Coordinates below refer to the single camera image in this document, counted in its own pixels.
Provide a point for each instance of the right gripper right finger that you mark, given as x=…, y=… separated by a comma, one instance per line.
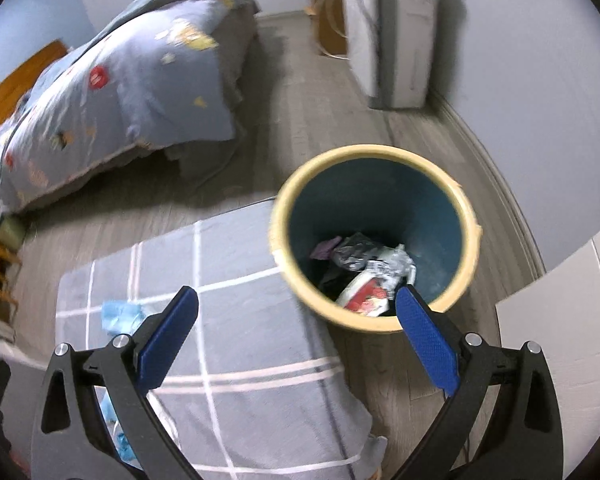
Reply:
x=523, y=439

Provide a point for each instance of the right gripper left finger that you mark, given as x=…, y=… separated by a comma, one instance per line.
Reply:
x=70, y=439

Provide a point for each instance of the blue face mask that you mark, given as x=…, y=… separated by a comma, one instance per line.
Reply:
x=121, y=317

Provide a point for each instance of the red white tissue pack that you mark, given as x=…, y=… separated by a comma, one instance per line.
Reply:
x=369, y=294

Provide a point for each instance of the black white wrapper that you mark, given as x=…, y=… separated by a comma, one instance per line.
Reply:
x=391, y=266

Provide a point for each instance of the pink snack wrapper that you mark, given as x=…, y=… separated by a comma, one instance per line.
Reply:
x=323, y=250

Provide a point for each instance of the small green trash bin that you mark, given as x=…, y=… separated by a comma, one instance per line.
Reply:
x=12, y=232

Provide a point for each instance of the yellow rimmed teal trash bin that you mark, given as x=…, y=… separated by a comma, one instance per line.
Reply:
x=392, y=196

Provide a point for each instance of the grey checked floor rug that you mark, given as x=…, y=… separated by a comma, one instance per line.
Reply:
x=257, y=390

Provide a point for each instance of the wooden bed headboard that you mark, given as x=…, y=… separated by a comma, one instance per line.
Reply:
x=24, y=76

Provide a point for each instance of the white air purifier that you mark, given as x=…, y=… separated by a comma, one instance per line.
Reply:
x=390, y=47

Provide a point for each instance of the wooden tv cabinet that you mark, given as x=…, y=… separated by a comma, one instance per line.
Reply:
x=328, y=28

